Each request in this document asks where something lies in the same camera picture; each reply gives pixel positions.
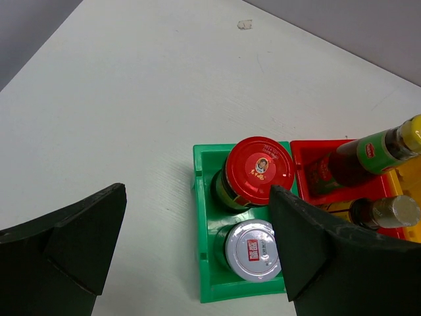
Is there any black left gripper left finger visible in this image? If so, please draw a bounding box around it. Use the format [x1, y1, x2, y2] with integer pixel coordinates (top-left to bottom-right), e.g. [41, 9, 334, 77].
[1, 183, 127, 315]

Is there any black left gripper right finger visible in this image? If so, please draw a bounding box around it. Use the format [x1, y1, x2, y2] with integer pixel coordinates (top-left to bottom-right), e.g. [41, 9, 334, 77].
[268, 186, 420, 315]

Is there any small yellow label bottle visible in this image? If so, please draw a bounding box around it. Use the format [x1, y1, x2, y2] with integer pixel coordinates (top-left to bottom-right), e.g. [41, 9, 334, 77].
[317, 195, 420, 231]

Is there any yellow cap sauce bottle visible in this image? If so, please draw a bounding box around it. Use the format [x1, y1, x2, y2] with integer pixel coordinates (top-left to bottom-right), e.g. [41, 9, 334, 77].
[306, 115, 420, 196]

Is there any red cap dark sauce jar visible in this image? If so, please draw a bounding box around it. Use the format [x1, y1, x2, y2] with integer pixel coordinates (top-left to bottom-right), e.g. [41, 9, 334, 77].
[211, 136, 295, 214]

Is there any red plastic bin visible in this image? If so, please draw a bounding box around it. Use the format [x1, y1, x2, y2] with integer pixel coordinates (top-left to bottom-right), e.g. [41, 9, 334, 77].
[291, 132, 419, 231]

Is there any green plastic bin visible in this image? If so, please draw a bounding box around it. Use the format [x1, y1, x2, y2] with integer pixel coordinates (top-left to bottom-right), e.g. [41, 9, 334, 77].
[193, 144, 286, 303]

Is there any yellow plastic bin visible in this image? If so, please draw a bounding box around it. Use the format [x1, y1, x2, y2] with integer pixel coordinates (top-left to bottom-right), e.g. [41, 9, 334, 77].
[387, 159, 420, 243]

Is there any small white paper scrap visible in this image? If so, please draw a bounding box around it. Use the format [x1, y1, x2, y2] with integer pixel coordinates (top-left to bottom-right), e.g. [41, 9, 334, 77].
[237, 20, 253, 30]

